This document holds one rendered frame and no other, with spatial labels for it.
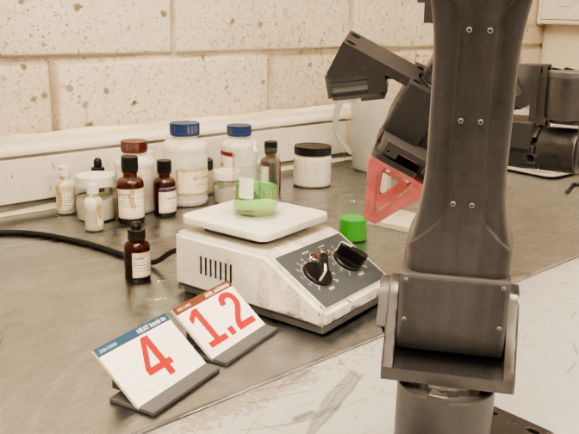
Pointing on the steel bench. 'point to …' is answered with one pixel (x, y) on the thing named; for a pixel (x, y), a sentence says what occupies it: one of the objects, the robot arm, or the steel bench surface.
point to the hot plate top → (259, 230)
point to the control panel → (342, 288)
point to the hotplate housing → (264, 275)
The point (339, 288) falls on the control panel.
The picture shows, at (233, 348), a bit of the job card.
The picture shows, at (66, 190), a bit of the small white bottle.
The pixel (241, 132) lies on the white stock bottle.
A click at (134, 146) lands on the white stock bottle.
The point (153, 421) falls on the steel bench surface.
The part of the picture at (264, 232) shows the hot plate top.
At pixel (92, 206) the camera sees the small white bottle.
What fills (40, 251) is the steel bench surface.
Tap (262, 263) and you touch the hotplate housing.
